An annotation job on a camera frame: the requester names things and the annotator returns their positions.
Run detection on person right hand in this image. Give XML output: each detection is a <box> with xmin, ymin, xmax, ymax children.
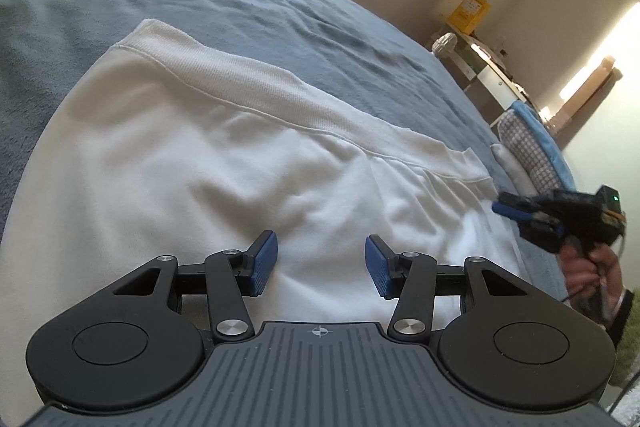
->
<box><xmin>560</xmin><ymin>243</ymin><xmax>626</xmax><ymax>317</ymax></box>

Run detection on light blue folded cloth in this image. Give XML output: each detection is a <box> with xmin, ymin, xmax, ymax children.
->
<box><xmin>510</xmin><ymin>101</ymin><xmax>576</xmax><ymax>190</ymax></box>

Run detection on white green side table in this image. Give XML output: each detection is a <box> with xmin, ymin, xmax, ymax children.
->
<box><xmin>436</xmin><ymin>24</ymin><xmax>538</xmax><ymax>128</ymax></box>

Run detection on green white fleece sleeve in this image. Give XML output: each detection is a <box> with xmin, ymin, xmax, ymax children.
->
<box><xmin>608</xmin><ymin>289</ymin><xmax>640</xmax><ymax>387</ymax></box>

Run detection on white footboard bedpost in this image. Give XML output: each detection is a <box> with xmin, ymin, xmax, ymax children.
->
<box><xmin>431</xmin><ymin>31</ymin><xmax>458</xmax><ymax>58</ymax></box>

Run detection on yellow cardboard box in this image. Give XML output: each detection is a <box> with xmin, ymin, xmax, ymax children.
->
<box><xmin>446</xmin><ymin>0</ymin><xmax>490</xmax><ymax>35</ymax></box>

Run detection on grey bed blanket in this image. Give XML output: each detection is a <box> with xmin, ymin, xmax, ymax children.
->
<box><xmin>1</xmin><ymin>0</ymin><xmax>566</xmax><ymax>298</ymax></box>

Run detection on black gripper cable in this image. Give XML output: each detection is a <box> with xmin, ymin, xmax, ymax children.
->
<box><xmin>606</xmin><ymin>376</ymin><xmax>640</xmax><ymax>415</ymax></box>

